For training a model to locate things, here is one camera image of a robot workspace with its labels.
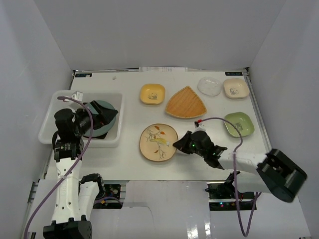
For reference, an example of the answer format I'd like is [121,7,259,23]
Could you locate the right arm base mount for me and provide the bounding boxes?
[205,172,257,212]

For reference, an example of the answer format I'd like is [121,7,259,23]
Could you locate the cream square panda dish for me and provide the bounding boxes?
[223,78,250,99]

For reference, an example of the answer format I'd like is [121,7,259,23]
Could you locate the blue-grey round plate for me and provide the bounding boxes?
[84,100,116,132]

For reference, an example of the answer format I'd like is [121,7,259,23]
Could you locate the yellow square panda dish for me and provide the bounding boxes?
[140,84,165,105]

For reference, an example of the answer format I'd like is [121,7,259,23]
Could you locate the white plastic bin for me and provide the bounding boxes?
[38,90,125,148]

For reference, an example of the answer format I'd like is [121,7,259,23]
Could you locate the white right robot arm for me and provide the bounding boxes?
[173,130,308,203]

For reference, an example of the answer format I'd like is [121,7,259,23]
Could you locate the black square amber plate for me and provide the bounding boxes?
[82,129,108,139]

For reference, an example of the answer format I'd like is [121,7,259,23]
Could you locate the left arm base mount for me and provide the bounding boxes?
[93,184,122,209]

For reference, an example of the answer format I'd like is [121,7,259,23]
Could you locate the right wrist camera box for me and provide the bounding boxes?
[193,120,206,133]

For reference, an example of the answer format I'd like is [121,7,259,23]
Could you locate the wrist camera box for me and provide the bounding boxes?
[193,120,206,133]
[71,91,83,103]

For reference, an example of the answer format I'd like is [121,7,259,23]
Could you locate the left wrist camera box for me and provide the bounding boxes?
[71,91,83,103]

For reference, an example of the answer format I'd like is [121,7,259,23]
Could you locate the woven bamboo triangular tray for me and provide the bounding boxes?
[165,86,207,119]

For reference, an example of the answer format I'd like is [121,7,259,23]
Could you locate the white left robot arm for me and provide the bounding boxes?
[43,101,118,239]

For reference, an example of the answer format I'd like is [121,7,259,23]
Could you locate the clear glass small dish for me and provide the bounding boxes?
[197,77,222,97]

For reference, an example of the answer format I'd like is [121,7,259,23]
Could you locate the beige bird pattern plate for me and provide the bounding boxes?
[140,123,178,163]

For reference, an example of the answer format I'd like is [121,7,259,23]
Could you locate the green square panda dish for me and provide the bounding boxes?
[225,112,255,138]

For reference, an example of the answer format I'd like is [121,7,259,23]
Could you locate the papers at table back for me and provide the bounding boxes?
[139,67,188,72]

